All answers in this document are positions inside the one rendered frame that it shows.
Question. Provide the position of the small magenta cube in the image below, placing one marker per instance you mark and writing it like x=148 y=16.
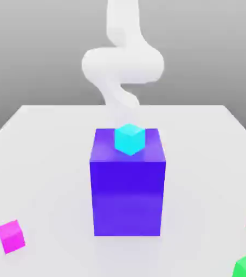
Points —
x=11 y=237

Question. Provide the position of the large purple box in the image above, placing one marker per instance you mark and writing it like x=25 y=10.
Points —
x=127 y=194

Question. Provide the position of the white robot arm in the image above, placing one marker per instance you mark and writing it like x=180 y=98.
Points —
x=123 y=65

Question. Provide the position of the small cyan cube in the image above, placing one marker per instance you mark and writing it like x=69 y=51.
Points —
x=129 y=139

